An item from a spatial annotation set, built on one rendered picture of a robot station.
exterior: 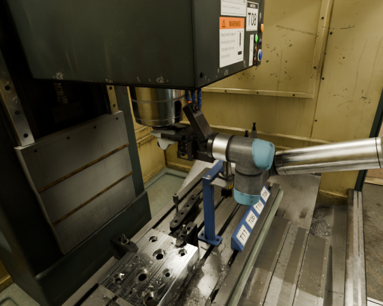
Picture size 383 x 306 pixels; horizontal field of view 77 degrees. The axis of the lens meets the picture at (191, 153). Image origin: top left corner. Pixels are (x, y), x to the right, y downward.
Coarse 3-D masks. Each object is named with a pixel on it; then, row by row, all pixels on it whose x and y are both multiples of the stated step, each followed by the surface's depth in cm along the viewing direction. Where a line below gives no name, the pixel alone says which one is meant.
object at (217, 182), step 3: (213, 180) 93; (216, 180) 93; (219, 180) 93; (222, 180) 93; (225, 180) 93; (210, 183) 92; (213, 183) 91; (216, 183) 91; (219, 183) 91; (222, 183) 91; (225, 183) 91; (228, 183) 91; (216, 186) 90; (219, 186) 90; (222, 186) 89; (225, 186) 89; (228, 186) 90
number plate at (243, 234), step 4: (240, 228) 106; (244, 228) 107; (240, 232) 104; (244, 232) 106; (248, 232) 107; (236, 236) 102; (240, 236) 103; (244, 236) 105; (248, 236) 106; (240, 240) 102; (244, 240) 103
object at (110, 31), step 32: (32, 0) 65; (64, 0) 59; (96, 0) 54; (128, 0) 50; (160, 0) 46; (192, 0) 44; (256, 0) 70; (32, 32) 70; (64, 32) 63; (96, 32) 58; (128, 32) 53; (160, 32) 49; (192, 32) 46; (256, 32) 75; (32, 64) 77; (64, 64) 69; (96, 64) 62; (128, 64) 57; (160, 64) 52; (192, 64) 49; (256, 64) 82
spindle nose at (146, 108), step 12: (132, 96) 67; (144, 96) 64; (156, 96) 64; (168, 96) 65; (180, 96) 68; (144, 108) 66; (156, 108) 65; (168, 108) 66; (180, 108) 69; (144, 120) 68; (156, 120) 67; (168, 120) 68; (180, 120) 70
